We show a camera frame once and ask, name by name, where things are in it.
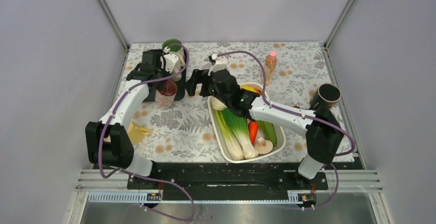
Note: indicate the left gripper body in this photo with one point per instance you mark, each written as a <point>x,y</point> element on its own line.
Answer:
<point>162,72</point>

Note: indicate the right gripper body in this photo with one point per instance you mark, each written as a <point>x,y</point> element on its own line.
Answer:
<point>213,91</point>

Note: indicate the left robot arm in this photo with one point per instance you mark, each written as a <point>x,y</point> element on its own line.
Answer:
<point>107,140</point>

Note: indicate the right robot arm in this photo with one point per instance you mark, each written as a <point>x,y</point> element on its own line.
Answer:
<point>318,126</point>

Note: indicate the floral tablecloth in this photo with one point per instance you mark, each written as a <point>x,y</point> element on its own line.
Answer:
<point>183,132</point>

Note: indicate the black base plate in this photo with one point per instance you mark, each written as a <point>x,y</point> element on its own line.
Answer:
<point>227,181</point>

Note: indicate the beige mushroom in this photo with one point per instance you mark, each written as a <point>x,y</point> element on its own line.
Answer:
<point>263,146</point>

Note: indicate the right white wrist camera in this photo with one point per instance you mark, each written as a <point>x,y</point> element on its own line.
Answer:
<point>217,64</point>

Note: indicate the green bok choy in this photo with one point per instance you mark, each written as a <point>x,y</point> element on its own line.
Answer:
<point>239,129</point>

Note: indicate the beige floral mug green inside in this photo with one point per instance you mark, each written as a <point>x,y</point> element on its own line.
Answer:
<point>175,46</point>

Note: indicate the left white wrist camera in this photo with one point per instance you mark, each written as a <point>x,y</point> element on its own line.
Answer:
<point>170,61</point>

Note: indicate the pink drink bottle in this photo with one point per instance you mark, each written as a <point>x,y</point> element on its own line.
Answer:
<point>270,66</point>

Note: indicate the black baking tray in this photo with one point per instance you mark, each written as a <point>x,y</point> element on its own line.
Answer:
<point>181,85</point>

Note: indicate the green cucumber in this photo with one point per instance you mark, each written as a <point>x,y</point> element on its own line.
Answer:
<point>268,130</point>

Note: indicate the yellow napa cabbage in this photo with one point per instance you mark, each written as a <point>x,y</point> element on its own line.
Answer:
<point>252,89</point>

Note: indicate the white vegetable basin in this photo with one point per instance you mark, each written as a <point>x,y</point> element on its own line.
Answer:
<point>281,140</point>

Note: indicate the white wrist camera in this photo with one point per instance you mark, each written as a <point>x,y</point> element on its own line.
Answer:
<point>217,64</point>
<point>170,61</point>

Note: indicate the pink upside-down mug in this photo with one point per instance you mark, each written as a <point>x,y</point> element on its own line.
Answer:
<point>165,93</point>

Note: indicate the orange carrot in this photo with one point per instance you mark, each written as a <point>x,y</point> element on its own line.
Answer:
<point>253,128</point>

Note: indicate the white green leek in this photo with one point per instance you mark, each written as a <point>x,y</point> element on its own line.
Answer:
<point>234,149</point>

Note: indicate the yellow mug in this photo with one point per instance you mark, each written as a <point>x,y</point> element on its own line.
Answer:
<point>136,133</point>

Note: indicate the black gold mug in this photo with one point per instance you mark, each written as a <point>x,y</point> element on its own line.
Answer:
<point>326,93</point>

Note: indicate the beige teal upside-down mug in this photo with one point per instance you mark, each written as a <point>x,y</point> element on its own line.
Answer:
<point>178,66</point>

